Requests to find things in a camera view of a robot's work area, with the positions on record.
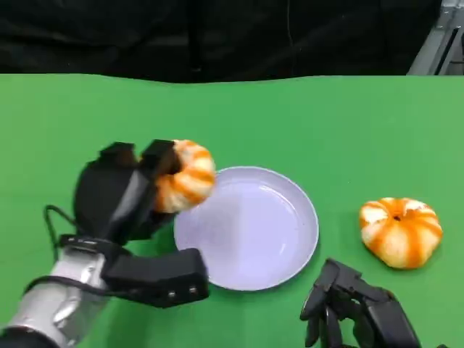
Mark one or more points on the lilac plate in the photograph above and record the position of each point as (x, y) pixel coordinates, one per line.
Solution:
(250, 232)

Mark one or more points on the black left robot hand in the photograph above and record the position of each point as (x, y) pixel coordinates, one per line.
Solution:
(119, 195)

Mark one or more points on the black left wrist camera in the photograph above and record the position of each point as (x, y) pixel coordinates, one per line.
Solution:
(159, 277)

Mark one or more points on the orange and white bread roll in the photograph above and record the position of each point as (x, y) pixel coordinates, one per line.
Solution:
(188, 177)
(400, 232)

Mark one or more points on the black backdrop cloth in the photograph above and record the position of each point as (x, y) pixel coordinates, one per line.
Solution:
(203, 36)

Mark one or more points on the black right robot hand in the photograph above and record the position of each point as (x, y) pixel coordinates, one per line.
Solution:
(359, 308)

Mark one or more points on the green cloth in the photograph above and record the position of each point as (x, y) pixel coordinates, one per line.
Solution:
(290, 127)

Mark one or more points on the grey metal frame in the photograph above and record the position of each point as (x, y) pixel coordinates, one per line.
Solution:
(436, 47)

